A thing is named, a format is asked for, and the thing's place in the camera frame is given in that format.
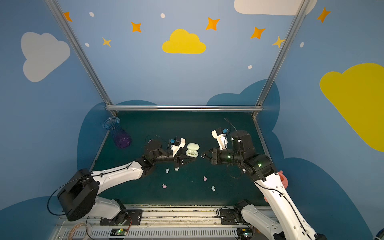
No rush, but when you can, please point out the right green circuit board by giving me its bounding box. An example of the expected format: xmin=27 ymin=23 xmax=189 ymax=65
xmin=236 ymin=228 xmax=254 ymax=240

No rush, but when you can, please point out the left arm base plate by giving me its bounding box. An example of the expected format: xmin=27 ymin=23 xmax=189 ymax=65
xmin=100 ymin=209 xmax=143 ymax=226

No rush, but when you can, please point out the left green circuit board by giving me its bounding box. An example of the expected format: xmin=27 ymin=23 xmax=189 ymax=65
xmin=110 ymin=229 xmax=128 ymax=237

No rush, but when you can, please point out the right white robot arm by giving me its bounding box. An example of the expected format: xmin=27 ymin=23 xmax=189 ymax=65
xmin=202 ymin=128 xmax=326 ymax=240

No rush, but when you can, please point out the aluminium right frame post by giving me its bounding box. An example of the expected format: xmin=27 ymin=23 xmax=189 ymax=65
xmin=252 ymin=0 xmax=311 ymax=120

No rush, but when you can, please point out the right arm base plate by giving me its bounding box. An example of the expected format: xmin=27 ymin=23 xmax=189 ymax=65
xmin=216 ymin=207 xmax=245 ymax=225

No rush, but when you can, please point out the front aluminium rail bed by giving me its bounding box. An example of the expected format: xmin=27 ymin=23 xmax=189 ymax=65
xmin=50 ymin=205 xmax=280 ymax=240

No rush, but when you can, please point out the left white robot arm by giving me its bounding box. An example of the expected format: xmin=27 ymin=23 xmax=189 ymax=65
xmin=58 ymin=138 xmax=200 ymax=225

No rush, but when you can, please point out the aluminium back frame rail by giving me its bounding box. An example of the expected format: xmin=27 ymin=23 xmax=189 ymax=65
xmin=106 ymin=105 xmax=263 ymax=112

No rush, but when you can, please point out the aluminium left frame post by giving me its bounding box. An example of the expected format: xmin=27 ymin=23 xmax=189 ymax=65
xmin=45 ymin=0 xmax=113 ymax=107

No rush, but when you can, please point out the purple ribbed glass vase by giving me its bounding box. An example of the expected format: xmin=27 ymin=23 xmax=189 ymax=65
xmin=103 ymin=117 xmax=132 ymax=149

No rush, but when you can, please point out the green circuit board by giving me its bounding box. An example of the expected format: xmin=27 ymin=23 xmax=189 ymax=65
xmin=236 ymin=228 xmax=254 ymax=240
xmin=110 ymin=229 xmax=128 ymax=237

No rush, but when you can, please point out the aluminium frame post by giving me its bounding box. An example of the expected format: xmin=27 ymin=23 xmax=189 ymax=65
xmin=45 ymin=0 xmax=113 ymax=107
xmin=252 ymin=0 xmax=311 ymax=120

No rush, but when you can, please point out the pink toy watering can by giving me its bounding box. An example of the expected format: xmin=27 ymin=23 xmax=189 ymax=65
xmin=262 ymin=171 xmax=288 ymax=197

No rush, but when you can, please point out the mint green earbud case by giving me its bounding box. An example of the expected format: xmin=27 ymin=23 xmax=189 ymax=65
xmin=186 ymin=143 xmax=200 ymax=158

